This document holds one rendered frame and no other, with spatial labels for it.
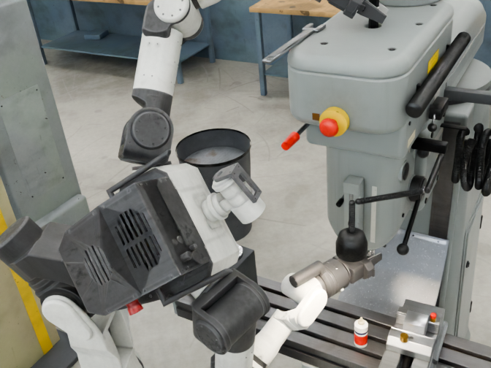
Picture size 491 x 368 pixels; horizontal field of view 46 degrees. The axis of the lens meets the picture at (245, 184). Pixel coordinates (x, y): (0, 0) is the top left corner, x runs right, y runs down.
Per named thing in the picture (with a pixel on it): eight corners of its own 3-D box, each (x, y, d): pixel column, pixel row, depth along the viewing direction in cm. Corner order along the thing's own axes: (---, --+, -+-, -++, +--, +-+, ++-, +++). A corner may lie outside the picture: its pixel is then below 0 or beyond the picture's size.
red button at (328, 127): (336, 140, 116) (335, 122, 113) (317, 137, 117) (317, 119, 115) (342, 133, 118) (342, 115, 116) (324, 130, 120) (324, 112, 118)
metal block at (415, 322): (423, 342, 165) (424, 327, 162) (402, 336, 168) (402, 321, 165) (427, 330, 169) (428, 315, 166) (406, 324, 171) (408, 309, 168)
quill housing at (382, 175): (394, 263, 147) (400, 154, 130) (319, 244, 157) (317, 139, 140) (415, 223, 161) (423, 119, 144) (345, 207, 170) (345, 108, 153)
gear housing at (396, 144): (405, 163, 127) (408, 122, 122) (304, 144, 138) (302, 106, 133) (442, 102, 151) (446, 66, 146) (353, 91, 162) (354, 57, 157)
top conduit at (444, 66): (421, 120, 113) (423, 103, 111) (400, 117, 115) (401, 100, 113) (470, 45, 145) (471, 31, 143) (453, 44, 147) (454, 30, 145)
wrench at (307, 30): (275, 64, 113) (274, 60, 112) (257, 63, 115) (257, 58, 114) (325, 27, 130) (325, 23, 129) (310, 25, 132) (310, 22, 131)
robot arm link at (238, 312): (229, 369, 124) (230, 331, 115) (199, 345, 128) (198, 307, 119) (263, 334, 131) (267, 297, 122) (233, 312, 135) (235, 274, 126)
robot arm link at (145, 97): (136, 83, 121) (125, 147, 120) (177, 92, 123) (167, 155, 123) (131, 92, 132) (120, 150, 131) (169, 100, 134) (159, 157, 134)
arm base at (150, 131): (126, 172, 118) (180, 163, 121) (115, 110, 118) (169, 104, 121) (120, 174, 133) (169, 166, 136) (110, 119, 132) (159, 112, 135)
